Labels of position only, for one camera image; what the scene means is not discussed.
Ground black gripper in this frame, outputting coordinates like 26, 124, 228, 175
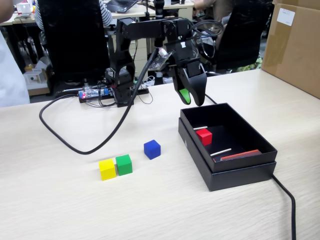
164, 39, 208, 107

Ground black mesh office chair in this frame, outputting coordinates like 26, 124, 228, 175
36, 0, 112, 97

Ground person in white shirt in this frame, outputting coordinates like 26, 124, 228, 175
0, 29, 31, 108

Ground white label on cardboard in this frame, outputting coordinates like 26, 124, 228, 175
277, 7, 296, 27

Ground yellow wooden cube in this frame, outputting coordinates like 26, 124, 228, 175
98, 158, 118, 182

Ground black box tray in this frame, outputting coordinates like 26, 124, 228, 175
177, 116, 277, 193

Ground long white stick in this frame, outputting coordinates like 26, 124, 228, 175
209, 148, 233, 157

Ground thick black table cable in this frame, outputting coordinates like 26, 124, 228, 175
204, 93, 298, 240

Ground blue wooden cube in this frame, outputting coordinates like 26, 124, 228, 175
143, 139, 162, 160

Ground black laptop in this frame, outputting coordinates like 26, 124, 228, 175
106, 0, 139, 14

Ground red wooden cube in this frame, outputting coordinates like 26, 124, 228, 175
195, 128, 213, 146

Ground large cardboard box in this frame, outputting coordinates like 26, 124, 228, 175
260, 0, 320, 101

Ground black fabric office chair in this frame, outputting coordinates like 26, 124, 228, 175
213, 0, 275, 73

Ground green wooden cube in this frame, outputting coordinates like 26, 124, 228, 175
115, 154, 133, 177

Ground small white desk box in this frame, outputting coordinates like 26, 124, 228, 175
18, 2, 33, 16

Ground thick black camera cable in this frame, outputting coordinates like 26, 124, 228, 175
39, 48, 163, 155

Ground white boxes on floor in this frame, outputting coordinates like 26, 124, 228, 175
23, 68, 50, 91

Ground light wooden office desk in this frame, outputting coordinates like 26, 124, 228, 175
0, 12, 39, 26
104, 1, 196, 20

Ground motor controller board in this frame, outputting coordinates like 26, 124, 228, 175
78, 87, 112, 104

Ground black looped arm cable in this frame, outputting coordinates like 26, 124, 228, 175
186, 19, 225, 41

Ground black stand pole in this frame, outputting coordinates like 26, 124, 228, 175
152, 0, 166, 19

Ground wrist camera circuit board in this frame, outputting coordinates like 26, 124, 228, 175
147, 51, 175, 71

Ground person in striped shirt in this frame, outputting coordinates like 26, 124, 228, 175
34, 0, 114, 46

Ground black cardboard box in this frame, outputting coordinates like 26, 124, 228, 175
179, 102, 279, 174

